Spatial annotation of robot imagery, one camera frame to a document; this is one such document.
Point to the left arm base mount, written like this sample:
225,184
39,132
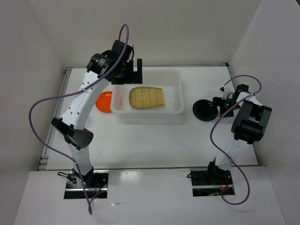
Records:
95,187

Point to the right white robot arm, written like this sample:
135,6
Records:
248,127

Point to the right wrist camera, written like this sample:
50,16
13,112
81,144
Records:
226,92

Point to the orange plastic plate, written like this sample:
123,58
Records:
103,103

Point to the translucent plastic bin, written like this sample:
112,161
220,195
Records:
168,79

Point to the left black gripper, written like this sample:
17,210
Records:
136,77

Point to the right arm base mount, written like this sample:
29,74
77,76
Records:
205,185

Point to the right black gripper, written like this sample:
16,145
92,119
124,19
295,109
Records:
218,101

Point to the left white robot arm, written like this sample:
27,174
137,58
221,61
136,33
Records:
113,66

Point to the black round plate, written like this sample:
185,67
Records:
204,110

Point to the woven bamboo basket tray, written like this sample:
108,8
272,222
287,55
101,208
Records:
145,97

